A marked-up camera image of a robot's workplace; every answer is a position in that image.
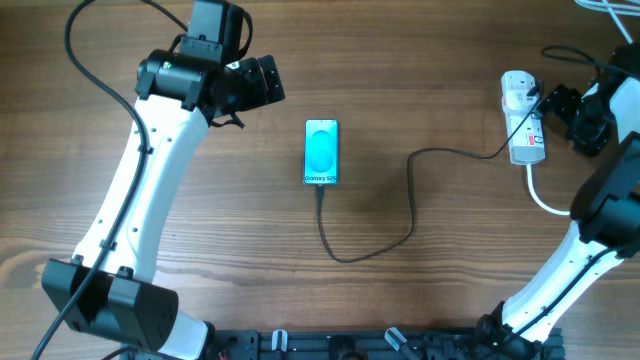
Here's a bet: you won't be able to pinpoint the black USB charging cable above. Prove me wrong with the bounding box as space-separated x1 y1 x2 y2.
314 79 546 265

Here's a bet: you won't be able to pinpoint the Galaxy smartphone teal screen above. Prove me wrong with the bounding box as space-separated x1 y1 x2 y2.
303 119 339 185

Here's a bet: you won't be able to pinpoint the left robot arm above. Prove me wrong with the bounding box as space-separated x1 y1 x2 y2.
41 1 285 359

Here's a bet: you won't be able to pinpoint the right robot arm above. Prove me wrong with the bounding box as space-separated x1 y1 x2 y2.
470 42 639 359

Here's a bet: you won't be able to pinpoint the white USB charger plug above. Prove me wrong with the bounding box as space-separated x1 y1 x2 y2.
502 88 540 116

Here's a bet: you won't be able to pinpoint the white power strip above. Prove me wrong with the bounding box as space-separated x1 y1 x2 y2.
501 70 546 166

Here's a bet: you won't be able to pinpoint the white cables in corner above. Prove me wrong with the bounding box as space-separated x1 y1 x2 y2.
573 0 640 45

